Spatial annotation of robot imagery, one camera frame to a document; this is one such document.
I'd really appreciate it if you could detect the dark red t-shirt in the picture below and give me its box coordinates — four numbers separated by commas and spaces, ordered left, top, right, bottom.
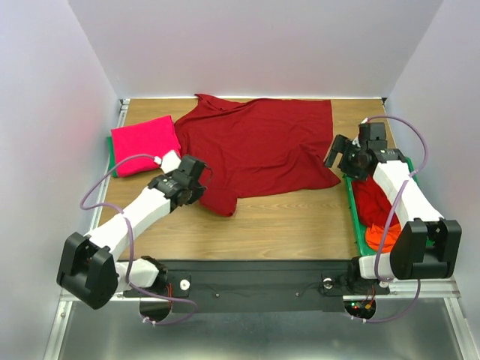
174, 94, 341, 217

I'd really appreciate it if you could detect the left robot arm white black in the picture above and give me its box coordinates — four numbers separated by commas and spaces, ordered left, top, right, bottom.
56, 151, 207, 310

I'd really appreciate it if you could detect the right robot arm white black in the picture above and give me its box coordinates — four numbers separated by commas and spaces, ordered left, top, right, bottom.
324, 116, 462, 293

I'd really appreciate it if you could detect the red t-shirt in bin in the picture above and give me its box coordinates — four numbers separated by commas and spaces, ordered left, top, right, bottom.
352, 177, 392, 227

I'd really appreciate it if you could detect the folded pink t-shirt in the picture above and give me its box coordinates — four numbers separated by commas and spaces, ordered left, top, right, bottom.
110, 115, 181, 164

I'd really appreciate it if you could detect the folded green t-shirt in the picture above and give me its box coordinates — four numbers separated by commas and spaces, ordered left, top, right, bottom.
106, 136, 116, 171

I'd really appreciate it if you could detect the orange t-shirt in bin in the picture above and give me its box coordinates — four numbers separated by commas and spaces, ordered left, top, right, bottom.
364, 221, 403, 253

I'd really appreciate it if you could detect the green plastic bin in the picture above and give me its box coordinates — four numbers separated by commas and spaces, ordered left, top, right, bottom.
341, 155, 413, 257

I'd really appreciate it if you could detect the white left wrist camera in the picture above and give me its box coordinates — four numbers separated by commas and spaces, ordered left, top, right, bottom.
154, 150, 182, 173

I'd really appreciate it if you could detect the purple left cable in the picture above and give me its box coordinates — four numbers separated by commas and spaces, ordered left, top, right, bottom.
80, 154, 199, 326

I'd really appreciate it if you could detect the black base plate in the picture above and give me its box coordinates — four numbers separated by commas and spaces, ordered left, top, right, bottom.
123, 259, 391, 314

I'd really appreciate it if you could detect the aluminium frame rail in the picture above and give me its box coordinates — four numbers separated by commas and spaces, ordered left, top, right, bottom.
59, 266, 461, 301

